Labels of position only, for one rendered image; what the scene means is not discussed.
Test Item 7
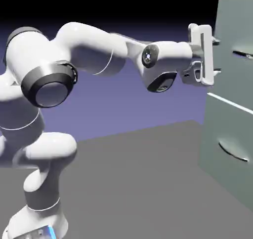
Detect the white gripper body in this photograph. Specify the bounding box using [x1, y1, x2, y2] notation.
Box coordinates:
[188, 23, 215, 86]

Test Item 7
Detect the grey-green drawer front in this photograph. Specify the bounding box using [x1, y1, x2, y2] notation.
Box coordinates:
[198, 93, 253, 212]
[212, 0, 253, 111]

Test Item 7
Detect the grey-green cabinet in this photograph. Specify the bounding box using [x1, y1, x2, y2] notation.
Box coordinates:
[198, 0, 253, 212]

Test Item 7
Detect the curved metal drawer handle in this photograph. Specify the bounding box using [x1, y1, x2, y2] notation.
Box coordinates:
[218, 141, 249, 162]
[232, 50, 253, 61]

